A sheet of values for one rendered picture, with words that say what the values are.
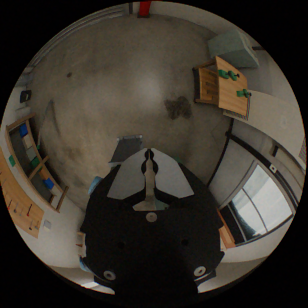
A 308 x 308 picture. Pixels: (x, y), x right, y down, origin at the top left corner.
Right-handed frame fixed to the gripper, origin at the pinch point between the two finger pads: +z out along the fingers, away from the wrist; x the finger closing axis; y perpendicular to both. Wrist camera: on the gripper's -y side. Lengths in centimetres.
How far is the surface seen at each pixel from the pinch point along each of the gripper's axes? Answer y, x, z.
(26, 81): -152, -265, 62
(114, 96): -22, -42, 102
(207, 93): -31, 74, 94
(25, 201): 90, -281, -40
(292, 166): 3, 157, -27
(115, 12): -194, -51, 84
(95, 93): -32, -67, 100
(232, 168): 85, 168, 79
